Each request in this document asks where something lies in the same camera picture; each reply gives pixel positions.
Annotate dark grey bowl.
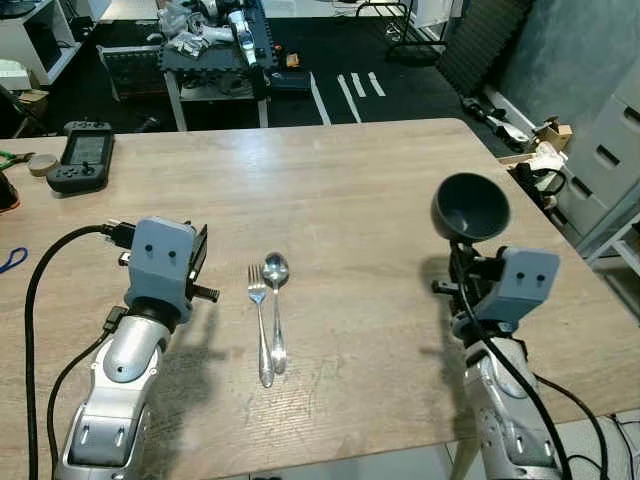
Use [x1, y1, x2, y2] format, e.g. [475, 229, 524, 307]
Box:
[431, 173, 512, 245]

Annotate silver spoon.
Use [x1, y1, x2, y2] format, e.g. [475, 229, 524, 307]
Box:
[261, 252, 292, 377]

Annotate silver fork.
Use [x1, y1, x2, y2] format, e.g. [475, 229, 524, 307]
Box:
[246, 264, 275, 390]

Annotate open cardboard box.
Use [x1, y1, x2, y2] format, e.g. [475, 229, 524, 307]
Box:
[498, 117, 575, 193]

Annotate black handheld controller with screen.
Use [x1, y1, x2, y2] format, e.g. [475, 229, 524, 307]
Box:
[46, 120, 116, 195]

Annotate brown tape roll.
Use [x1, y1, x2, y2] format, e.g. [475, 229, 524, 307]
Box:
[27, 152, 62, 179]

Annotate grey drawer cabinet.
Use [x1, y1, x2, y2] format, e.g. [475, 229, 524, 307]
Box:
[555, 65, 640, 266]

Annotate dark storage crate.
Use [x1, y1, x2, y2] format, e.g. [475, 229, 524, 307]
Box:
[96, 44, 169, 102]

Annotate cluttered workbench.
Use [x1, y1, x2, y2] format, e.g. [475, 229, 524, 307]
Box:
[158, 0, 279, 132]

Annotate black ribbed foam panel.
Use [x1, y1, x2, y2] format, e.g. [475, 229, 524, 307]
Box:
[436, 0, 537, 98]

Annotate black metal rack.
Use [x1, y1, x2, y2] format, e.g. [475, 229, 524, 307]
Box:
[353, 0, 453, 67]

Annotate white shelf unit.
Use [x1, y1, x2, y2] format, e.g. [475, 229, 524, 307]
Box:
[0, 0, 83, 89]

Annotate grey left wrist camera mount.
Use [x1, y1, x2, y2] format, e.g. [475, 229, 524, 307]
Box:
[124, 216, 201, 323]

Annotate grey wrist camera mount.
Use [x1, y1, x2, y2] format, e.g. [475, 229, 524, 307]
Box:
[124, 216, 201, 323]
[494, 246, 562, 333]

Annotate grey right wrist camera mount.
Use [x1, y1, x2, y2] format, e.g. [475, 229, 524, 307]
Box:
[494, 246, 562, 333]

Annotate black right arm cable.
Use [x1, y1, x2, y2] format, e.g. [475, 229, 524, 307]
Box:
[448, 245, 613, 480]

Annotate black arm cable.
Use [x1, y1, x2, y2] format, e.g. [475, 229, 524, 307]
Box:
[448, 245, 613, 480]
[23, 222, 135, 480]

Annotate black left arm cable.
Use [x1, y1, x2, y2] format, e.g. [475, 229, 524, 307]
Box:
[23, 222, 135, 480]

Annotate blue cord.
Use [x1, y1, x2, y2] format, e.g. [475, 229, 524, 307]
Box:
[0, 246, 30, 275]

